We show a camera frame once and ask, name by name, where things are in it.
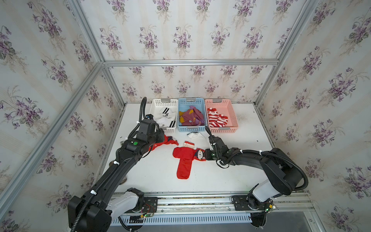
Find red snowflake sock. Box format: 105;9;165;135
172;146;207;162
149;135;179;151

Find purple yellow sock front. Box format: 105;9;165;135
179;111;186;124

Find purple striped sock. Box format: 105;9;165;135
180;106;205;126

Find red white striped santa sock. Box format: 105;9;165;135
207;107;220;128

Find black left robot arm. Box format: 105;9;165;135
68;98;165;232

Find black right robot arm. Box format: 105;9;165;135
204;126;309;209

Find white plastic basket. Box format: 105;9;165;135
149;99;178;133

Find blue plastic basket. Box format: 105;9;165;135
178;98;208;132

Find pink plastic basket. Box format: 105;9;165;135
205;99;239;133

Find plain red sock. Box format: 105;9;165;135
176;159;193;179

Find red beige cuff sock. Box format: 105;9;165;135
183;141;195;149

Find brown plaid cylinder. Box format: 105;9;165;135
120;177;127;185

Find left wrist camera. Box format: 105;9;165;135
146;114;154;120

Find aluminium rail front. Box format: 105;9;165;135
123;191;315;215

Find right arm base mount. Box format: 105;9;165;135
231;195;274;212

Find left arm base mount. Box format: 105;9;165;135
126;197;158;214

